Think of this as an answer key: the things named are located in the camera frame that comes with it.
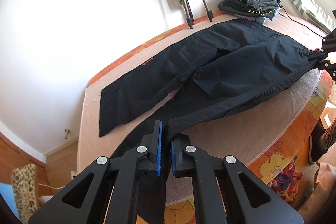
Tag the leopard print chair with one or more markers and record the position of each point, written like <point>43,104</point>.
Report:
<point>23,181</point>

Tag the orange floral bed sheet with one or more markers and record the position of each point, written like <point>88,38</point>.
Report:
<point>288,153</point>

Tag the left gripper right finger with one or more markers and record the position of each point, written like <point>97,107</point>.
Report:
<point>225,190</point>

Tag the black pants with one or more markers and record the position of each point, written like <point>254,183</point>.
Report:
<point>214,73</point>

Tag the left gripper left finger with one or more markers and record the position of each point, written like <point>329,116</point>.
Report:
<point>112,190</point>

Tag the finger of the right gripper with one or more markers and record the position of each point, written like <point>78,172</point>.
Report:
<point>318,56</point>
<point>329,67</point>

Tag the stack of folded clothes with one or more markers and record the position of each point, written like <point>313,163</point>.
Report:
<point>259,11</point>

